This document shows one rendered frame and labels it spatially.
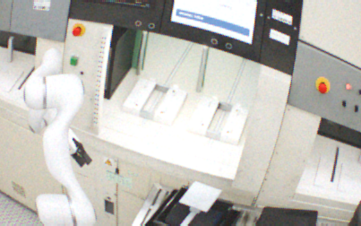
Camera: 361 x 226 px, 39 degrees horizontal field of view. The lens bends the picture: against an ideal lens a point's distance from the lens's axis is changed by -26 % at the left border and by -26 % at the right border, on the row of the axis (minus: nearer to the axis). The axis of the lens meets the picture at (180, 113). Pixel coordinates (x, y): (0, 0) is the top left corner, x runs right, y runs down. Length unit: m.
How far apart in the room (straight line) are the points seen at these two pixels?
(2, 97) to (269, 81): 1.34
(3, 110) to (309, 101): 1.50
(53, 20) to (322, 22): 1.09
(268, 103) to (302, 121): 0.17
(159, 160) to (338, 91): 0.85
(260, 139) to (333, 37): 0.56
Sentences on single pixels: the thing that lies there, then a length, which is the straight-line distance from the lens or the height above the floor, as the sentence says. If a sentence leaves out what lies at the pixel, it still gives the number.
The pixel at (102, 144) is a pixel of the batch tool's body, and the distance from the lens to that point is 2.57.
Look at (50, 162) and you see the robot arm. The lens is 1.80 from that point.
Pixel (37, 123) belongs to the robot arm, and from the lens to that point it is 2.13.
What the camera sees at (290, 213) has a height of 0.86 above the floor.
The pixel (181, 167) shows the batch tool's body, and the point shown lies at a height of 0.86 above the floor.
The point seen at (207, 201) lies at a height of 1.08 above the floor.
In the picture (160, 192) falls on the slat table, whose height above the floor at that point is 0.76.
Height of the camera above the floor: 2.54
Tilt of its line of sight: 38 degrees down
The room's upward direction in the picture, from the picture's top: 9 degrees clockwise
